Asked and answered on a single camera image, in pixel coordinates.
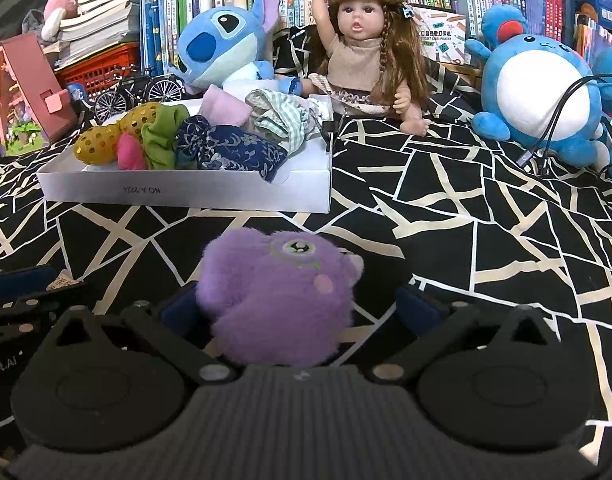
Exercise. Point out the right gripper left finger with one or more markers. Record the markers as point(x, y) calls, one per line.
point(173, 329)

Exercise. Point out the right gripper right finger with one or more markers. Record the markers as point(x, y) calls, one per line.
point(438, 328)

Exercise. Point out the purple fluffy plush toy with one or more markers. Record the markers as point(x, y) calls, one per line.
point(277, 299)

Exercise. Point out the gold sequin heart pillow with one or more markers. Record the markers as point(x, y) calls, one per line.
point(97, 146)

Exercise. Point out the pink fabric bow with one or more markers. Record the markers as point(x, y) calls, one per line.
point(130, 154)

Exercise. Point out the navy floral fabric pouch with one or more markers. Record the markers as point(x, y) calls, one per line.
point(201, 146)

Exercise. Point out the green fabric scrunchie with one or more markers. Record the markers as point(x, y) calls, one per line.
point(159, 138)

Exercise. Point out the pink soft cloth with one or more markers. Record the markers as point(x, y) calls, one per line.
point(221, 108)

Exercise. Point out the green striped doll dress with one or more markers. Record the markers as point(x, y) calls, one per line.
point(288, 120)

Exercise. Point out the black white patterned tablecloth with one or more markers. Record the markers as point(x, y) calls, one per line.
point(449, 213)

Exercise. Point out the white cardboard box tray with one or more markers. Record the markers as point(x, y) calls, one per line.
point(302, 184)

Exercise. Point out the pink triangular miniature house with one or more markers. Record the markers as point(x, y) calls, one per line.
point(35, 111)

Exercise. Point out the black miniature bicycle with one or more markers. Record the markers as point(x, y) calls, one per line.
point(132, 88)

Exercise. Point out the black binder clip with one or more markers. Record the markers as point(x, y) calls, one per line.
point(327, 132)

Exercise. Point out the red plastic basket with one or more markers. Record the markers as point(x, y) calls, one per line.
point(100, 71)

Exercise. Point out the blue round plush toy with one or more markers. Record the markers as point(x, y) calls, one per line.
point(535, 91)

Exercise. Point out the brown haired baby doll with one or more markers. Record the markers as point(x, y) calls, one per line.
point(368, 58)

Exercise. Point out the blue Stitch plush toy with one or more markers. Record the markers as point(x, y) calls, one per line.
point(226, 47)

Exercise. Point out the stack of books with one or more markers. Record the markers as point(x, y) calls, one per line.
point(96, 26)

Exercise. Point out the pink white plush toy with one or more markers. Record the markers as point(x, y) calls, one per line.
point(63, 2)

